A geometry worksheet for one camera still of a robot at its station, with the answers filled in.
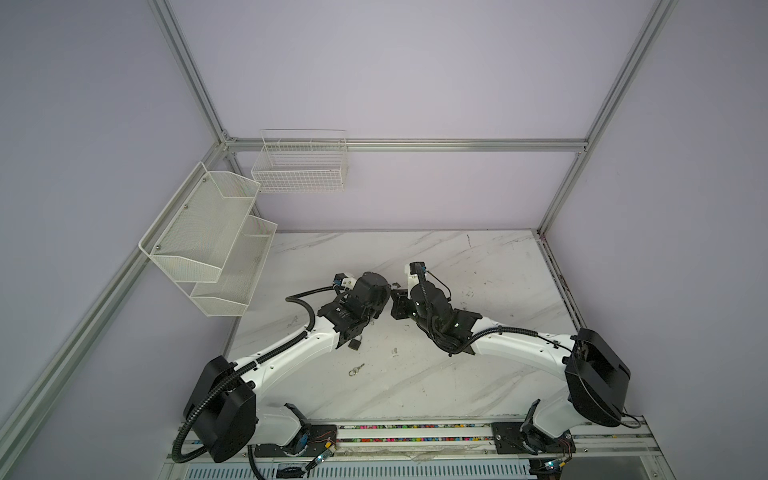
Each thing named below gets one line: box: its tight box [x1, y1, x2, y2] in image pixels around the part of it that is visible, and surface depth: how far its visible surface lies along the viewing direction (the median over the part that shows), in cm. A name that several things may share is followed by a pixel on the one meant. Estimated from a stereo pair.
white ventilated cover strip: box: [187, 462, 535, 480], surface depth 72 cm
